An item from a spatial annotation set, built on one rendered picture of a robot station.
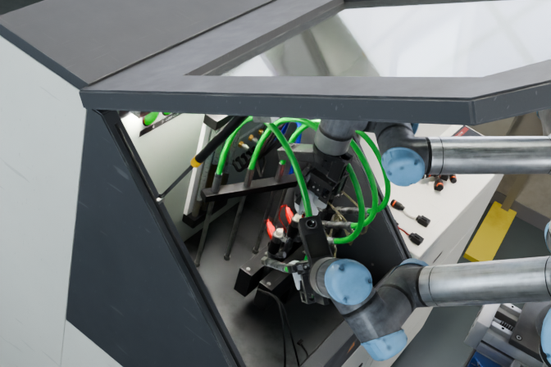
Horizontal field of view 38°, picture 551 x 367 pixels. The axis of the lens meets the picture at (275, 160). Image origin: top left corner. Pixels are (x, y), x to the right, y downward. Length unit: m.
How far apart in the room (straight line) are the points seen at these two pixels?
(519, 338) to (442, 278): 0.61
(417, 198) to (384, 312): 0.98
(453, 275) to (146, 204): 0.61
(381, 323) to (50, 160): 0.79
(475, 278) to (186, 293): 0.58
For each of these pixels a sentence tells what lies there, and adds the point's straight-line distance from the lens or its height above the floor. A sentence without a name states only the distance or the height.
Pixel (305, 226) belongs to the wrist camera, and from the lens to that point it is 1.61.
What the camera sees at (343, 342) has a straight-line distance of 1.97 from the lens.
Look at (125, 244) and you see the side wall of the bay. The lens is 1.73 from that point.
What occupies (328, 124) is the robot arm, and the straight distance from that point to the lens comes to 1.65.
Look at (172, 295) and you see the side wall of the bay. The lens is 1.71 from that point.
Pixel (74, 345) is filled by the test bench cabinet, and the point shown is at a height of 0.72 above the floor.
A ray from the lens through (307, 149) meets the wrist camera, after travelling 1.75.
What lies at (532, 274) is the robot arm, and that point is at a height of 1.56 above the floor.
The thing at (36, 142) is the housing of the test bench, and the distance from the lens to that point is 1.81.
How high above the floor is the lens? 2.42
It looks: 38 degrees down
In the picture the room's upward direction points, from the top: 16 degrees clockwise
